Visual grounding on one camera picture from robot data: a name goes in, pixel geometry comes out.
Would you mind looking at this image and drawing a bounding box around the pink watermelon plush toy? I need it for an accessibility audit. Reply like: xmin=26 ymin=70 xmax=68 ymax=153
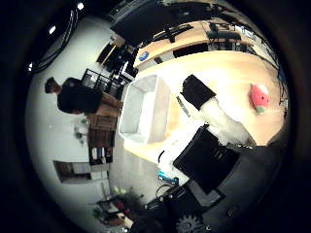
xmin=248 ymin=83 xmax=270 ymax=115

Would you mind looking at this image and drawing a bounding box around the white plastic container bin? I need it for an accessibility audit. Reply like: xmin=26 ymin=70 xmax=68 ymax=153
xmin=118 ymin=74 xmax=172 ymax=145

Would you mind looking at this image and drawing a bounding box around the grey metal pen tool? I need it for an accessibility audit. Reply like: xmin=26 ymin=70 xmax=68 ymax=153
xmin=176 ymin=95 xmax=191 ymax=118

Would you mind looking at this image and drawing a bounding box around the green potted plant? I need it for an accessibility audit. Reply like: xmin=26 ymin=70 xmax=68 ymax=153
xmin=122 ymin=186 xmax=145 ymax=213

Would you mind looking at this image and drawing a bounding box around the dark bookshelf with books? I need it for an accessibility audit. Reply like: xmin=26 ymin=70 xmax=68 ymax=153
xmin=87 ymin=145 xmax=115 ymax=166

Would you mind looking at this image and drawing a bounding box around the brown wooden cabinet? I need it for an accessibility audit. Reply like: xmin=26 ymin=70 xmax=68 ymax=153
xmin=86 ymin=113 xmax=119 ymax=150

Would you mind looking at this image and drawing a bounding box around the wooden desk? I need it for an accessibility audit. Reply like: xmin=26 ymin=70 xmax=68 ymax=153
xmin=133 ymin=18 xmax=263 ymax=70

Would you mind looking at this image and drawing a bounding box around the round blue sticker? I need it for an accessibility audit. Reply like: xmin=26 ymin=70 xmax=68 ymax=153
xmin=138 ymin=50 xmax=151 ymax=62

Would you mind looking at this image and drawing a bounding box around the person in black shirt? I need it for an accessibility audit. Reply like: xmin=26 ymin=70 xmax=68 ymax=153
xmin=44 ymin=76 xmax=124 ymax=118

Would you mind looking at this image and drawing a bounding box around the large black monitor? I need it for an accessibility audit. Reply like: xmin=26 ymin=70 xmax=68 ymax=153
xmin=109 ymin=0 xmax=215 ymax=47

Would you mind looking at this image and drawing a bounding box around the teal handled tool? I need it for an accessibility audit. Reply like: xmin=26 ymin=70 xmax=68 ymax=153
xmin=157 ymin=170 xmax=180 ymax=186

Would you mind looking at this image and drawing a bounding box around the wall shelf niche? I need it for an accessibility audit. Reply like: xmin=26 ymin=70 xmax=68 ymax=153
xmin=52 ymin=159 xmax=111 ymax=184

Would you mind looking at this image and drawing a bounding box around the black wire cart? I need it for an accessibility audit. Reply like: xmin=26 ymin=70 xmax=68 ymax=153
xmin=81 ymin=68 xmax=114 ymax=94

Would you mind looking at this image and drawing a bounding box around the black hanging cable bundle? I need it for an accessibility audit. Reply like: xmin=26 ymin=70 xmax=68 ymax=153
xmin=27 ymin=9 xmax=81 ymax=76

